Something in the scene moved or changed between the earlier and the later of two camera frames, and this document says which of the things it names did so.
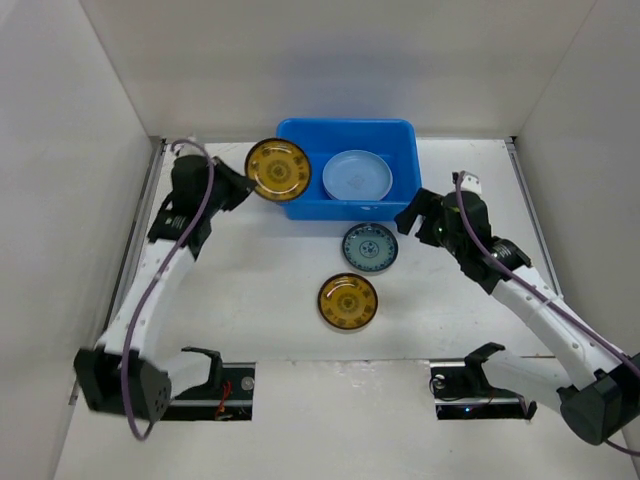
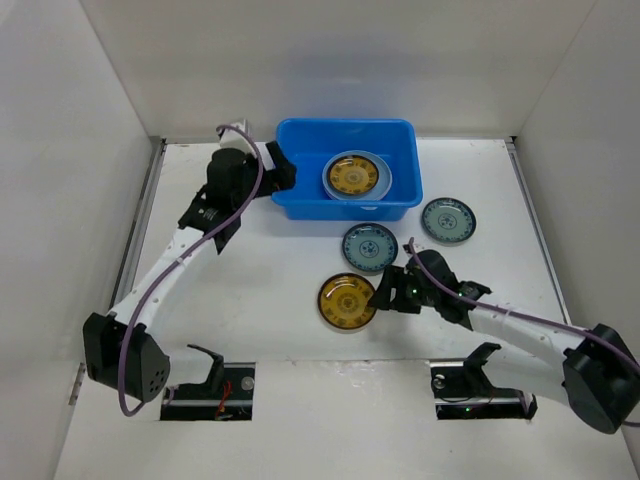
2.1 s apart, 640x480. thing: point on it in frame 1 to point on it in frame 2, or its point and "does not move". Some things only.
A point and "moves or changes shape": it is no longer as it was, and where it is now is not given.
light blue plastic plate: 357,175 does not move
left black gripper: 243,185 to 283,176
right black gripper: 426,220 to 392,292
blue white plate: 370,248 does not move
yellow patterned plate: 280,169 moves or changes shape
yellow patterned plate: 347,301 does not move
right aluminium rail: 533,216 does not move
